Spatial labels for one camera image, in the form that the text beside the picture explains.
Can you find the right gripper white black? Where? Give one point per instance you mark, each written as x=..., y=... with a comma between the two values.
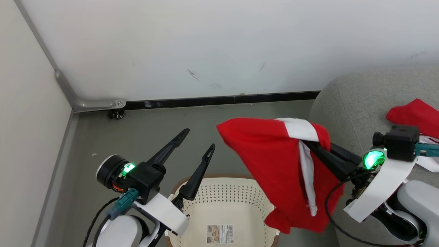
x=384, y=185

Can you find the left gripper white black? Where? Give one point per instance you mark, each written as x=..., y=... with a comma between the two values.
x=164, y=211

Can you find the red garment broad white stripe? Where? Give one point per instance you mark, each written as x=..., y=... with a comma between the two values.
x=264, y=151

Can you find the red garment thin striped cuffs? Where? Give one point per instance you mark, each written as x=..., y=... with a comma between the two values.
x=416, y=115

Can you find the beige perforated laundry basket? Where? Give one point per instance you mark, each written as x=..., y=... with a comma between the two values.
x=219, y=206

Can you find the grey fabric sofa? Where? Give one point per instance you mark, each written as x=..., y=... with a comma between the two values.
x=353, y=103

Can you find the printed barcode label sticker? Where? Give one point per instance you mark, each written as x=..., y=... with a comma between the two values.
x=220, y=234

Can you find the small black caster wheel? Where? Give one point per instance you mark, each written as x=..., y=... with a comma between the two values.
x=117, y=114

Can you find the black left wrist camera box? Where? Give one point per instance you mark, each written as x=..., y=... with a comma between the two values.
x=145, y=180

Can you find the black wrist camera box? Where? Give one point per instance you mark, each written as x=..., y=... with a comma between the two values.
x=399, y=142
x=145, y=180

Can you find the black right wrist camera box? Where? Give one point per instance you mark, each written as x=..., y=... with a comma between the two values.
x=399, y=142

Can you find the black wall baseboard strip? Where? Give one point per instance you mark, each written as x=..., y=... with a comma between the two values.
x=223, y=100

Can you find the grey metal foot bracket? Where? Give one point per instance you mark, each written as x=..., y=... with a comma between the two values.
x=92, y=103

